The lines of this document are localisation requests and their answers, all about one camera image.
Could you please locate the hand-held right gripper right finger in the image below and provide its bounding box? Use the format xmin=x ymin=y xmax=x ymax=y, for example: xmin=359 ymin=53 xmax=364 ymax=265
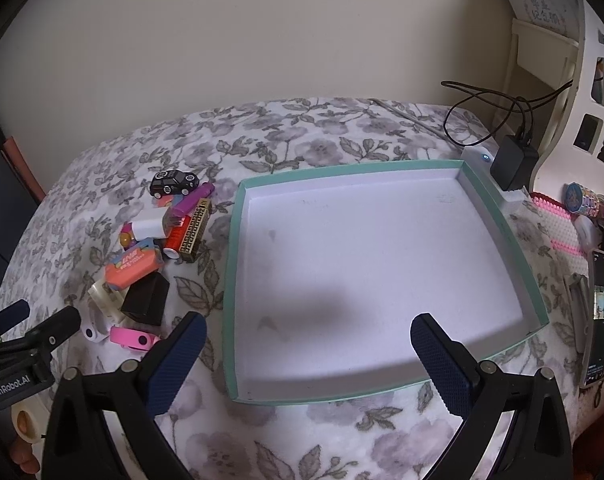
xmin=410 ymin=313 xmax=575 ymax=480

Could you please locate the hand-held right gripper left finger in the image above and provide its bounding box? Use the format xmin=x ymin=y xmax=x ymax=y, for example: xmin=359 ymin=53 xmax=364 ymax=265
xmin=41 ymin=311 xmax=207 ymax=480

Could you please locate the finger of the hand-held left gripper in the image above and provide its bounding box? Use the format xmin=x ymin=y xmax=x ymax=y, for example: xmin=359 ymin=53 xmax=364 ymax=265
xmin=0 ymin=300 xmax=31 ymax=335
xmin=0 ymin=306 xmax=81 ymax=366

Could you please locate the pink toy watch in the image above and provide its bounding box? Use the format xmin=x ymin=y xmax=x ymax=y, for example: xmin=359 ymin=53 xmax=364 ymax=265
xmin=109 ymin=325 xmax=160 ymax=352

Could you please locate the white cup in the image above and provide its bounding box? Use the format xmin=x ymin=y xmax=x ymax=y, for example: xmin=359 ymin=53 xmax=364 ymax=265
xmin=88 ymin=280 xmax=133 ymax=318

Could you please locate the black cube adapter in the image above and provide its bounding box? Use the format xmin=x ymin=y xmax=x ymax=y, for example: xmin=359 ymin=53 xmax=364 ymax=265
xmin=120 ymin=272 xmax=171 ymax=325

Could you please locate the orange eraser box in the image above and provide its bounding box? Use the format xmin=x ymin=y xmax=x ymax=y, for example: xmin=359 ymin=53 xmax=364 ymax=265
xmin=104 ymin=240 xmax=163 ymax=291

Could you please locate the red small can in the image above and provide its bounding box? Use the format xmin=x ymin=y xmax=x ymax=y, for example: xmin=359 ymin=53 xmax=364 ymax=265
xmin=162 ymin=215 xmax=187 ymax=261

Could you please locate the teal shallow cardboard box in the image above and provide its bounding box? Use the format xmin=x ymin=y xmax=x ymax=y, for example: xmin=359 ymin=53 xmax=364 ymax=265
xmin=223 ymin=159 xmax=548 ymax=406

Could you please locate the white charger plug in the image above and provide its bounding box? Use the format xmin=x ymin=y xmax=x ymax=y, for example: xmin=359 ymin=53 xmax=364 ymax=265
xmin=132 ymin=215 xmax=165 ymax=241

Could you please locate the purple marker pen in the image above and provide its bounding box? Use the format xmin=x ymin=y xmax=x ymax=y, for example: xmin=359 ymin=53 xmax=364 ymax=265
xmin=169 ymin=182 xmax=216 ymax=216

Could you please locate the black toy car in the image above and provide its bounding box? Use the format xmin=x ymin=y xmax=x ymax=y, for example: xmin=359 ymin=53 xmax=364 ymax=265
xmin=149 ymin=170 xmax=201 ymax=197

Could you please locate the white orange small object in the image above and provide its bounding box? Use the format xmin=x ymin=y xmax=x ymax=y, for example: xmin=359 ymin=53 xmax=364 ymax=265
xmin=11 ymin=400 xmax=50 ymax=443

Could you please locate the dark cabinet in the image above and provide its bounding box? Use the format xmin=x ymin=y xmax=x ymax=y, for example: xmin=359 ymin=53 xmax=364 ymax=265
xmin=0 ymin=75 xmax=48 ymax=311

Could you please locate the grey metal clip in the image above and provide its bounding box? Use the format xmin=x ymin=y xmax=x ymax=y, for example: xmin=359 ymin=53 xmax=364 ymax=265
xmin=563 ymin=272 xmax=590 ymax=356

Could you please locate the red-brown board edge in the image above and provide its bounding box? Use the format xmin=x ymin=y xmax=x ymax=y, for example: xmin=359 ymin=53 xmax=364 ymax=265
xmin=2 ymin=136 xmax=48 ymax=203

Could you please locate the smartphone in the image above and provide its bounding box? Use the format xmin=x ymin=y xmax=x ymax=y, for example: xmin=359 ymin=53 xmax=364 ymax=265
xmin=579 ymin=248 xmax=604 ymax=388

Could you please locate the pink white knit mat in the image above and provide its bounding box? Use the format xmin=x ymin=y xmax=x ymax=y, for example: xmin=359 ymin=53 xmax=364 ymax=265
xmin=529 ymin=191 xmax=604 ymax=411

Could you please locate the white oval object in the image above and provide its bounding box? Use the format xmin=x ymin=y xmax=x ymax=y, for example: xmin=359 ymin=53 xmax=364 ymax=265
xmin=574 ymin=215 xmax=602 ymax=251

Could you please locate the white power strip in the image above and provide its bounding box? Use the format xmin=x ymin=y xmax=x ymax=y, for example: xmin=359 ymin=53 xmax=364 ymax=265
xmin=462 ymin=146 xmax=530 ymax=218

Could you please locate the black power adapter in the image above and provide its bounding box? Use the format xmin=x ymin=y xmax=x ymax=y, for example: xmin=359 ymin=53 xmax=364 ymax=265
xmin=490 ymin=135 xmax=540 ymax=192

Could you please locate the colourful round toy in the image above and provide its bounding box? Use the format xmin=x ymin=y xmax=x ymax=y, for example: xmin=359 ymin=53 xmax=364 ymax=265
xmin=564 ymin=182 xmax=590 ymax=216

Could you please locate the floral blanket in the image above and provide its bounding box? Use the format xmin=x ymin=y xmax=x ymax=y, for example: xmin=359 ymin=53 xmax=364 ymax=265
xmin=0 ymin=97 xmax=602 ymax=480

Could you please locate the white wooden shelf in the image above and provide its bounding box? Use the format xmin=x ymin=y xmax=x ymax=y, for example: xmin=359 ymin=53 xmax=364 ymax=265
xmin=492 ymin=0 xmax=604 ymax=201

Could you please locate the colourful bead bracelet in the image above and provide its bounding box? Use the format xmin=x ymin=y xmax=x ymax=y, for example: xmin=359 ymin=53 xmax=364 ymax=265
xmin=584 ymin=187 xmax=604 ymax=218

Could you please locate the black cable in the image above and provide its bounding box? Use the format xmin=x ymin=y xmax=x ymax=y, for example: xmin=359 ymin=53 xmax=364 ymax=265
xmin=441 ymin=79 xmax=580 ymax=148

